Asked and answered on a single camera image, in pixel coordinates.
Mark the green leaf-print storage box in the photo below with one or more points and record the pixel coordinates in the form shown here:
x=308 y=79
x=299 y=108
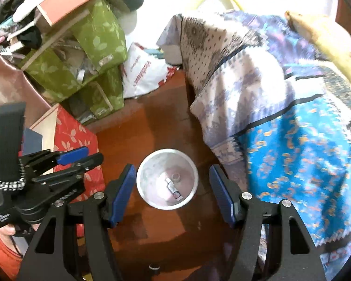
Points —
x=52 y=70
x=111 y=90

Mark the person's left forearm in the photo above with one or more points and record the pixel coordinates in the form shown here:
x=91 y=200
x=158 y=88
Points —
x=0 y=254

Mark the white red-print plastic bag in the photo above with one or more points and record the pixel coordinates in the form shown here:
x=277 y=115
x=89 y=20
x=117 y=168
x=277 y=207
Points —
x=143 y=73

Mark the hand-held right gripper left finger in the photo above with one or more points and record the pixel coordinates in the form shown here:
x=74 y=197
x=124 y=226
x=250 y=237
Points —
x=124 y=193

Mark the pink satin cloth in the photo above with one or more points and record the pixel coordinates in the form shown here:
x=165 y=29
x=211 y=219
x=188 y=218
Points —
x=8 y=79

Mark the red leaf-print storage box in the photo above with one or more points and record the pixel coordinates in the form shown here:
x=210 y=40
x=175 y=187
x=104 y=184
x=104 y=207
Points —
x=73 y=134

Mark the person's left hand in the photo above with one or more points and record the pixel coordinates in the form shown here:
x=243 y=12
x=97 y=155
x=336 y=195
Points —
x=6 y=230

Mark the yellow pillow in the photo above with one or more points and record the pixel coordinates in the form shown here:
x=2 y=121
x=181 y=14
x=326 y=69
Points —
x=324 y=39

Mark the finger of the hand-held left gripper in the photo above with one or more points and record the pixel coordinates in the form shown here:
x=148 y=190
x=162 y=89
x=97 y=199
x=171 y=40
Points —
x=73 y=155
x=90 y=161

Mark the small tube in bucket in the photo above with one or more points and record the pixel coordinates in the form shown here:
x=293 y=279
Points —
x=173 y=188

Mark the small clear bottle cap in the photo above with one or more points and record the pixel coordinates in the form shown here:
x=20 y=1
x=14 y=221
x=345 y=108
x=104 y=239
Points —
x=175 y=177

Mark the green floral bag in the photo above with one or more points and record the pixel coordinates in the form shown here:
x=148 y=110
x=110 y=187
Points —
x=102 y=35

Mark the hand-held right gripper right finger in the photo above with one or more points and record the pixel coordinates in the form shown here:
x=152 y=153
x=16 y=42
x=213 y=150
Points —
x=222 y=193

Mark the blue white patterned blanket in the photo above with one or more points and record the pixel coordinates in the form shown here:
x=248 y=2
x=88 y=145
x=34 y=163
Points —
x=266 y=79

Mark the grey blue board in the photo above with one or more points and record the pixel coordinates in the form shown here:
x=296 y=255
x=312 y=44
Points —
x=33 y=140

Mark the white cup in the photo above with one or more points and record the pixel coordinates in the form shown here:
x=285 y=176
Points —
x=152 y=169

